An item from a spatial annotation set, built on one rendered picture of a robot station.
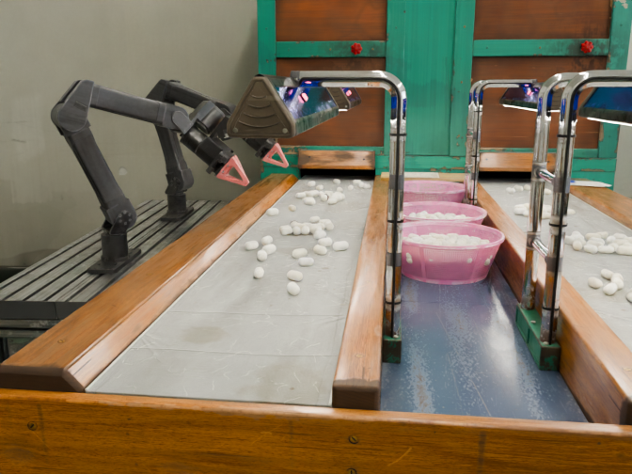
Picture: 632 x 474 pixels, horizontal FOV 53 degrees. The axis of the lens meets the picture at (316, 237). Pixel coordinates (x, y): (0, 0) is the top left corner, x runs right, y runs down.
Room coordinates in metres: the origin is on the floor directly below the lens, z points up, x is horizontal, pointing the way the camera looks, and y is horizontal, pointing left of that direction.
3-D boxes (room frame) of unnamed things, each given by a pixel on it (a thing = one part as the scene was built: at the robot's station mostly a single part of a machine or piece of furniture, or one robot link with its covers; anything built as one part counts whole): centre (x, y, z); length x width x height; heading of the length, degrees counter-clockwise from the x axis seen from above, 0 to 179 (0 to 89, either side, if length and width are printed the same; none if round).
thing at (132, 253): (1.52, 0.50, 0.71); 0.20 x 0.07 x 0.08; 177
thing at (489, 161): (2.37, -0.76, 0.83); 0.30 x 0.06 x 0.07; 83
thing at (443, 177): (2.35, -0.41, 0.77); 0.33 x 0.15 x 0.01; 83
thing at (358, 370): (1.56, -0.15, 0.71); 1.81 x 0.05 x 0.11; 173
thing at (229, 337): (1.58, 0.02, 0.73); 1.81 x 0.30 x 0.02; 173
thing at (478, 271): (1.42, -0.30, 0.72); 0.27 x 0.27 x 0.10
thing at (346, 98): (2.00, -0.09, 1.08); 0.62 x 0.08 x 0.07; 173
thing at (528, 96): (1.94, -0.64, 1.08); 0.62 x 0.08 x 0.07; 173
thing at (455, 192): (2.14, -0.39, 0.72); 0.27 x 0.27 x 0.10
